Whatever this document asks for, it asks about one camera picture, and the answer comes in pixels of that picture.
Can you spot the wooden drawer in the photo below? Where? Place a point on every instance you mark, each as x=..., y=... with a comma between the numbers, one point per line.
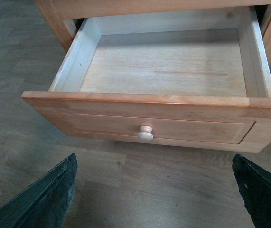
x=199, y=78

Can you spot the round drawer knob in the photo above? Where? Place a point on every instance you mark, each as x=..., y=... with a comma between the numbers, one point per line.
x=145, y=133

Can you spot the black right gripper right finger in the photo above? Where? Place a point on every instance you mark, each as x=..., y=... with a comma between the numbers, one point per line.
x=254, y=184

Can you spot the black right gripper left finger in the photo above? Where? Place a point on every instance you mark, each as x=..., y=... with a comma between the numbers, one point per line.
x=44, y=203

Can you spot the wooden nightstand cabinet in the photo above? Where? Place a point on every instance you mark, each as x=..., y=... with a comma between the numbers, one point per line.
x=60, y=14

